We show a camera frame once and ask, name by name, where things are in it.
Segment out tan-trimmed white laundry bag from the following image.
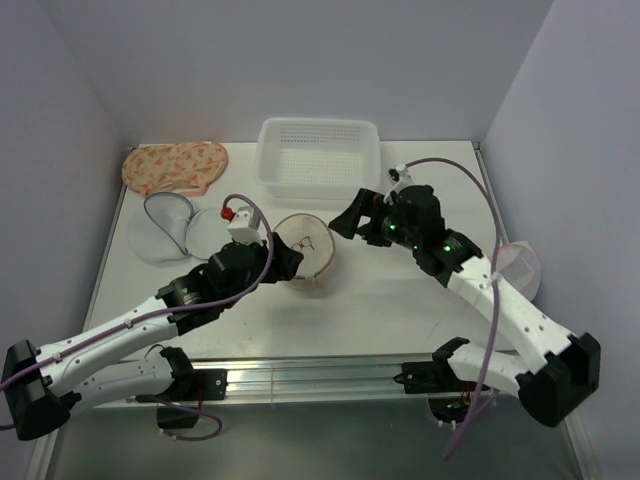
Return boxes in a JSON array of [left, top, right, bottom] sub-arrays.
[[274, 213, 336, 290]]

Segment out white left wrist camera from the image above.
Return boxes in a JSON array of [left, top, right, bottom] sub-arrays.
[[220, 206, 261, 245]]

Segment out white plastic laundry basket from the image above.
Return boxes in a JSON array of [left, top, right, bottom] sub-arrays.
[[255, 117, 382, 200]]

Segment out pink-trimmed white laundry bag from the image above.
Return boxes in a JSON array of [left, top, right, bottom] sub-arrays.
[[497, 241, 542, 301]]

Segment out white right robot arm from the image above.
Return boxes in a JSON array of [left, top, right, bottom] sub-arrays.
[[329, 185, 601, 427]]

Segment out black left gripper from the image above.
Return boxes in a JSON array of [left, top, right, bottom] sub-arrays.
[[221, 231, 302, 309]]

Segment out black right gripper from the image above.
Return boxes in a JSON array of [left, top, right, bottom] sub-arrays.
[[329, 187, 420, 250]]

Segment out grey-trimmed white laundry bag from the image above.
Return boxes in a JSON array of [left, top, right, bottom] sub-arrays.
[[127, 192, 231, 264]]

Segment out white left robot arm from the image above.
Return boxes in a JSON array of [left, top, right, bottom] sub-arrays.
[[1, 237, 304, 441]]

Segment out floral orange laundry bag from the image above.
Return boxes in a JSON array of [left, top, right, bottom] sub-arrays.
[[121, 141, 229, 198]]

